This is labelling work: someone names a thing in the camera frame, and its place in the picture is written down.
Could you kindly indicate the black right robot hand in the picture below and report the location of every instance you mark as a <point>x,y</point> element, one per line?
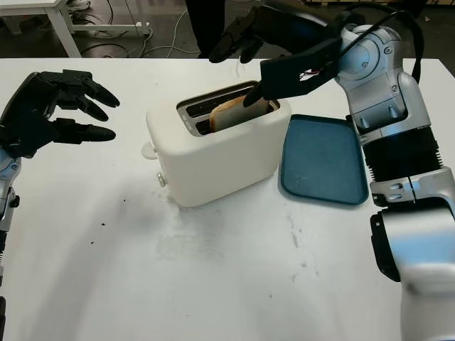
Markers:
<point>291,25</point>

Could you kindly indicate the toast slice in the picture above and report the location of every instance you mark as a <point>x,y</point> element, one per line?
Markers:
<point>231,117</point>

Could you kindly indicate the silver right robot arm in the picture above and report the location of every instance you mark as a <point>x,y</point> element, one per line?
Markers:
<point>391,106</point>

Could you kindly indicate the white desk frame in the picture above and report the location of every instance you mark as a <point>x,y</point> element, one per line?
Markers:
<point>60,32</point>

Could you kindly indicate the blue plastic tray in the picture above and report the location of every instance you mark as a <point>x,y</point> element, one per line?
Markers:
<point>323,163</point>

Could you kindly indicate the person in black trousers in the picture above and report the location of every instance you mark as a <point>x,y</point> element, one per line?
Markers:
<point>206,25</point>

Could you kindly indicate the cream two-slot toaster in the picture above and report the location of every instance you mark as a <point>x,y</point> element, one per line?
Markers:
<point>213,167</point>

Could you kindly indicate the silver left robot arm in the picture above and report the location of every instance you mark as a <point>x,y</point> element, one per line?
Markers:
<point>5,177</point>

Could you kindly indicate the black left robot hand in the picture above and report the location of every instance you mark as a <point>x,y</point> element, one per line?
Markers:
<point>28,97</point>

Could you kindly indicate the white sneaker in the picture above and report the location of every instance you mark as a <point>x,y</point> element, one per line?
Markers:
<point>79,4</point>

